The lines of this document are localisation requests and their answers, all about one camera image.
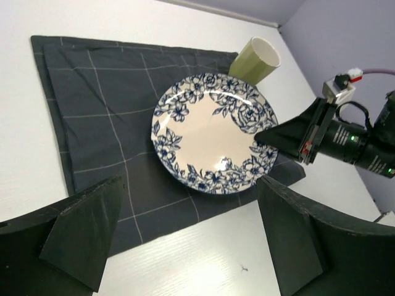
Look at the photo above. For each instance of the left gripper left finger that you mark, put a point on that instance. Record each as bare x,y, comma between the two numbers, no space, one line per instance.
62,248

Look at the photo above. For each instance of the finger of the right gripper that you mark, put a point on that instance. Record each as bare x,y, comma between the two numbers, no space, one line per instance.
299,137

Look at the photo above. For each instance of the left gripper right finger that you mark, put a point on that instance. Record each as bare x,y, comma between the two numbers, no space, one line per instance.
317,250

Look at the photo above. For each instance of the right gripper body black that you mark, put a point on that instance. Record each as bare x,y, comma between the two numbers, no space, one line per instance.
329,134

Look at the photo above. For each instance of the pale yellow paper cup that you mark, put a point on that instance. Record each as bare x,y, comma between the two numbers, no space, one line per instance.
255,62

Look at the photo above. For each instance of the blue floral plate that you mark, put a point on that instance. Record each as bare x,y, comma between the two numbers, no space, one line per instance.
203,130

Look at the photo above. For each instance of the dark checked cloth napkin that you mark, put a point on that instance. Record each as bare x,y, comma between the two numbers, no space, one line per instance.
101,96

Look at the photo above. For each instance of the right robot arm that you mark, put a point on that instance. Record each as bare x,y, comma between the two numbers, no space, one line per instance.
378,154

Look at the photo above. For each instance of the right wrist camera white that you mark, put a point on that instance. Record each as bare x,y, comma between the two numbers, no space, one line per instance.
340,89

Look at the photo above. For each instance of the aluminium rail back edge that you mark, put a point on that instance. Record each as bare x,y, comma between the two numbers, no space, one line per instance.
238,16

